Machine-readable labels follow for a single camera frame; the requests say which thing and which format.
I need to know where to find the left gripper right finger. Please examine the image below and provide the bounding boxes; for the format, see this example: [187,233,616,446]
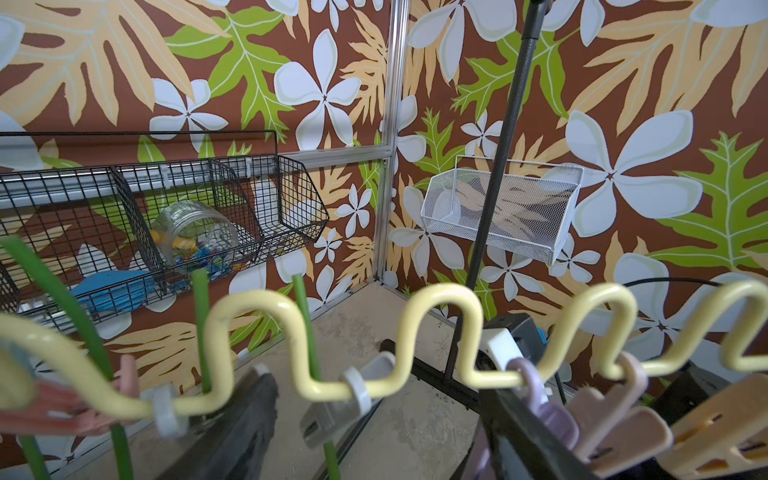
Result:
[479,389,596,480]

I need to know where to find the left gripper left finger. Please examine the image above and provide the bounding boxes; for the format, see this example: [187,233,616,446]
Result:
[159,371,279,479]

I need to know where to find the black metal clothes rack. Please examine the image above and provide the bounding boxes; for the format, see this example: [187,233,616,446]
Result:
[411,1,552,412]

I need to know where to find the orange tulip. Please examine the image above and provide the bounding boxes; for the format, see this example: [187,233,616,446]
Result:
[0,235,134,480]

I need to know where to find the cream clip hanger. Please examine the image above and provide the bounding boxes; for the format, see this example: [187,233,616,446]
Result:
[0,278,768,480]

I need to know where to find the blue object in basket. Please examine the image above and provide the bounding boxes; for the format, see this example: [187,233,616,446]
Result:
[71,270,155,314]

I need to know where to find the clear plastic jar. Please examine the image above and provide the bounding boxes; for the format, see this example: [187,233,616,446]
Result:
[150,200,239,272]

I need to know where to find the white mesh basket right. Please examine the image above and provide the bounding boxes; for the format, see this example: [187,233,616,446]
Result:
[420,154,585,265]

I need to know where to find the black wire wall basket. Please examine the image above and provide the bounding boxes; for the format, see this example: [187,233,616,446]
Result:
[1,132,329,326]

